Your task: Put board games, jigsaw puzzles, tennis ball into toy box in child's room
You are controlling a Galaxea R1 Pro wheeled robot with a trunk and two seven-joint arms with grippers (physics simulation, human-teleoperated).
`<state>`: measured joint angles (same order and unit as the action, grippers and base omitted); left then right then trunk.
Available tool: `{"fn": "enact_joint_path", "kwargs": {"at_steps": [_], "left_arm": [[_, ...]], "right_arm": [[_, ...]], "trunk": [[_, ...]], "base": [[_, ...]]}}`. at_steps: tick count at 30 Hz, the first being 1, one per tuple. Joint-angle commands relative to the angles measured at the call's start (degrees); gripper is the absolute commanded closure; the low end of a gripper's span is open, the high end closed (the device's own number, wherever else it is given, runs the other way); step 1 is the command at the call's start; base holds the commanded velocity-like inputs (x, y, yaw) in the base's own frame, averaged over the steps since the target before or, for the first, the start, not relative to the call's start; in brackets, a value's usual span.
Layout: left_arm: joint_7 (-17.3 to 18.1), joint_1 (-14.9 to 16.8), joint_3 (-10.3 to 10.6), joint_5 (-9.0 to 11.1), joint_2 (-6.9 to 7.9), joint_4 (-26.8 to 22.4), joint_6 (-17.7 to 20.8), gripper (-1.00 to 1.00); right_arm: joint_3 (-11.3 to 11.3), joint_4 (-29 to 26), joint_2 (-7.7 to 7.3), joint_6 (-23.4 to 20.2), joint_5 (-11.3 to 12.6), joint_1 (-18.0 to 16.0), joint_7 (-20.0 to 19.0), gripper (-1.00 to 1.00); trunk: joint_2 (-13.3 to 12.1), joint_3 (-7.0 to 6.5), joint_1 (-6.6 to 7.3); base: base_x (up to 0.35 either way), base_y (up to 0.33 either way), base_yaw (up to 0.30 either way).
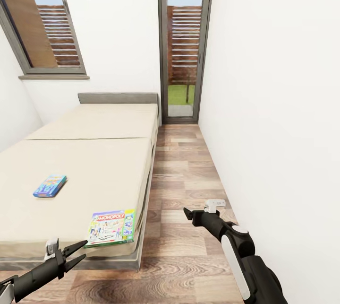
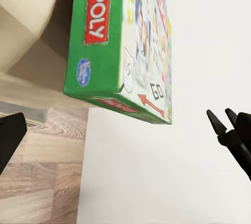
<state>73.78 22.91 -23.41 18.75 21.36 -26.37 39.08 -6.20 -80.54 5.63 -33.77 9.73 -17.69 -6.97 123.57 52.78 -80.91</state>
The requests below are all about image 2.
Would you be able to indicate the bed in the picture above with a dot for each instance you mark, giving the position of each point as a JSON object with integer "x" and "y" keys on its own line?
{"x": 34, "y": 46}

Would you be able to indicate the board game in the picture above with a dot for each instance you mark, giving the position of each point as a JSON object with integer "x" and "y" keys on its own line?
{"x": 120, "y": 57}

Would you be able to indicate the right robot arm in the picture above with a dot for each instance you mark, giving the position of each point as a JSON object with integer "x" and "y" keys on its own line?
{"x": 231, "y": 140}

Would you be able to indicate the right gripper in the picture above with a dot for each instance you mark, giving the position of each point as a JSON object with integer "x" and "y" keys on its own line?
{"x": 231, "y": 139}

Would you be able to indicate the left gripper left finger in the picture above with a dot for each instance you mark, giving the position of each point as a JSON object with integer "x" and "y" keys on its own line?
{"x": 12, "y": 130}

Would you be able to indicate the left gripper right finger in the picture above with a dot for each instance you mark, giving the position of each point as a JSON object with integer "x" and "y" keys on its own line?
{"x": 243, "y": 129}

